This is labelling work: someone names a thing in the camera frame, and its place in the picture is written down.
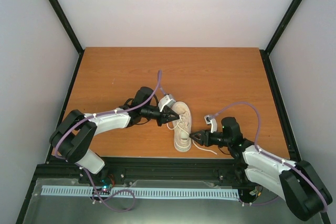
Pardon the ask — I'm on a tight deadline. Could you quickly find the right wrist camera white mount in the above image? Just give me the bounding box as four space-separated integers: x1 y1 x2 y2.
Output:
204 115 217 133

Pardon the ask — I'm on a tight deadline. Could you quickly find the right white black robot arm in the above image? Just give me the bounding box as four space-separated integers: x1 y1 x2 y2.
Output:
190 117 333 221

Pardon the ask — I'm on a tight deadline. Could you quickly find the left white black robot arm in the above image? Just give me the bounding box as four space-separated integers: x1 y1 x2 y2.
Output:
49 87 180 184

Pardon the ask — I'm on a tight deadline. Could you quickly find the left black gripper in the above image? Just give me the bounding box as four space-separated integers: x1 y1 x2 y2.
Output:
141 105 180 127

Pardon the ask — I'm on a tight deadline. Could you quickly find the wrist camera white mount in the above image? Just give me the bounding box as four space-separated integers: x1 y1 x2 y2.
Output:
204 115 217 133
158 94 176 112

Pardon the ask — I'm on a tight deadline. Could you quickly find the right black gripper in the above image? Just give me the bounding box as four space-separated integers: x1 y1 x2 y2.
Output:
190 129 231 146

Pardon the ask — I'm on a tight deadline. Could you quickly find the light blue slotted cable duct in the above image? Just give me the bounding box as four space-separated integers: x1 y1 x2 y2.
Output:
40 185 239 200

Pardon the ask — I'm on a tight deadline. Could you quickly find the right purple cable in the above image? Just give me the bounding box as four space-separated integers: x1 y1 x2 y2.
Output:
212 102 329 213

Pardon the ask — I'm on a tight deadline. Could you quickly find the cream white lace sneaker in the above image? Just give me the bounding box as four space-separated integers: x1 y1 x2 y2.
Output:
172 101 192 152

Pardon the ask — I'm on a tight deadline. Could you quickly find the grey metal base plate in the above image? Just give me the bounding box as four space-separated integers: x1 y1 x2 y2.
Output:
23 179 299 223

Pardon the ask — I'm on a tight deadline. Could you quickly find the white shoelace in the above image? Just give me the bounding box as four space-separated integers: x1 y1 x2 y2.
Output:
167 112 217 155

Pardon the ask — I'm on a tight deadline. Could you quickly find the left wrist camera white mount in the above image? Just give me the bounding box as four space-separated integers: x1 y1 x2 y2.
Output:
158 94 176 112

